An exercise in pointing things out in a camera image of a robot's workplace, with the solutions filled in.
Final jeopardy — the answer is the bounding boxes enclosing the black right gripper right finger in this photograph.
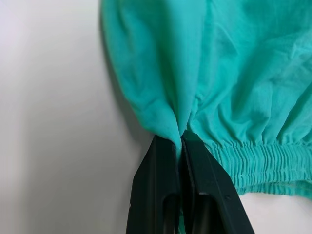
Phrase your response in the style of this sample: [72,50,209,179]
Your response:
[182,130,245,234]

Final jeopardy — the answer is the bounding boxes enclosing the teal elastic-waist shorts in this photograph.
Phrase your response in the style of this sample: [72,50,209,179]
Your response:
[99,0,312,234]

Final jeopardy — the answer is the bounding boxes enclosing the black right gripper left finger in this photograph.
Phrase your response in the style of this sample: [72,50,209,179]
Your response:
[126,134,183,234]

